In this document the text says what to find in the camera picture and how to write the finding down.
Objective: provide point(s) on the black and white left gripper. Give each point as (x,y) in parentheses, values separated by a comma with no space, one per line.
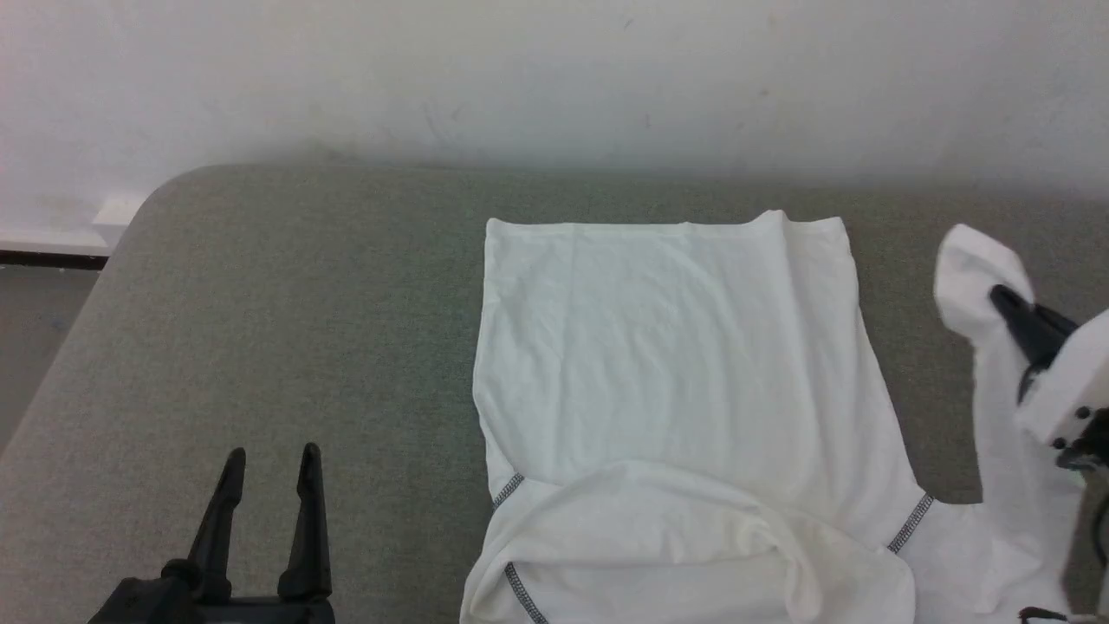
(269,612)

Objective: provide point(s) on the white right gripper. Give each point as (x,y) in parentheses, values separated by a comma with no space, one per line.
(1074,390)

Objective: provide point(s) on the white long-sleeve shirt with logo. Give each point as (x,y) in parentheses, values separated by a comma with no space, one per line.
(676,364)

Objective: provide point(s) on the grey fabric sofa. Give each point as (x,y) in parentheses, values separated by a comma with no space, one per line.
(260,303)

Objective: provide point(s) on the white skirting board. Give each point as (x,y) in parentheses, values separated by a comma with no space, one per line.
(113,217)

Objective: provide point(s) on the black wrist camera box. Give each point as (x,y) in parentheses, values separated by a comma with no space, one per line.
(139,607)

